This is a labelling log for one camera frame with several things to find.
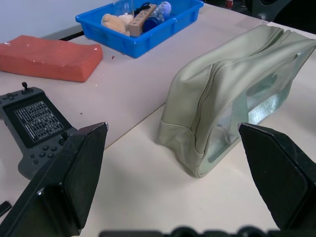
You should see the grey handheld game controller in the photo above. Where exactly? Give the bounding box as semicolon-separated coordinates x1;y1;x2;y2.
0;82;79;180

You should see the small black object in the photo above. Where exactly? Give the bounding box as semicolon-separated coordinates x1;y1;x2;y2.
0;201;12;217

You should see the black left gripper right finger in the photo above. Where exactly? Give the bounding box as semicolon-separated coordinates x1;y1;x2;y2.
237;122;316;232

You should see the dark chair base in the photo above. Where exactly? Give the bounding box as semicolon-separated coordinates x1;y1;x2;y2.
246;0;316;28

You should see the red foam block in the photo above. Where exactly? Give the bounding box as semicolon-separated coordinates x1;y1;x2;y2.
0;35;104;83

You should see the blue bottle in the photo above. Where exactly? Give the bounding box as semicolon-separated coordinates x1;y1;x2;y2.
143;1;172;32

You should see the beige plush toy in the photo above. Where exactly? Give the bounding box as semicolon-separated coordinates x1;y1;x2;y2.
101;13;131;37

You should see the black cord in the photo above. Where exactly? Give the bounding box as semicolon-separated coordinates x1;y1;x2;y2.
134;2;152;14

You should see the wooden block with holes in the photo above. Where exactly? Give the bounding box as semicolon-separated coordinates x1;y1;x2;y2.
127;3;158;38

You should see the clear glass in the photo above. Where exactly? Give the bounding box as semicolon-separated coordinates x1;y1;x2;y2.
113;0;135;18

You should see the green zip pouch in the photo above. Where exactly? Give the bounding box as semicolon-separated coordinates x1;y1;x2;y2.
158;24;316;178

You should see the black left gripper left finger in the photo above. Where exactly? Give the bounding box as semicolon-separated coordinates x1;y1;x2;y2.
0;121;109;237

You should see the blue plastic tray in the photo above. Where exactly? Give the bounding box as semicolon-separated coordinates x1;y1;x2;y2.
75;0;205;59

